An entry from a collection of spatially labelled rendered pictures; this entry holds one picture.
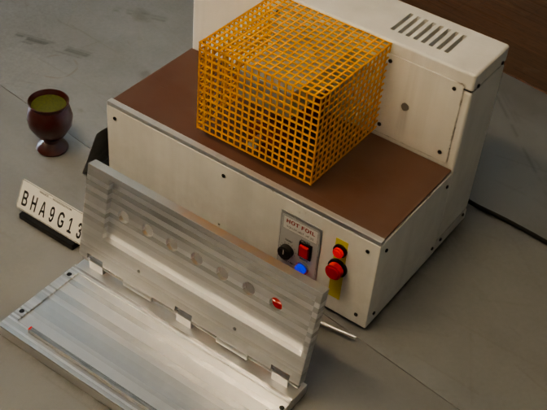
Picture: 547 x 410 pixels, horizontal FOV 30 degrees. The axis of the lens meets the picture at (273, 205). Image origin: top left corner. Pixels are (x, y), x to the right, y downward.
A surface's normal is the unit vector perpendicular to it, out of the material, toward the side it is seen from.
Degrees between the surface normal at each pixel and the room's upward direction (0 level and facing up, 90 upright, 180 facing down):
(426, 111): 90
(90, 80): 0
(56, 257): 0
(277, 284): 79
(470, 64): 0
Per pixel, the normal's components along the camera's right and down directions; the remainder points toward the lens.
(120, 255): -0.55, 0.36
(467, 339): 0.07, -0.75
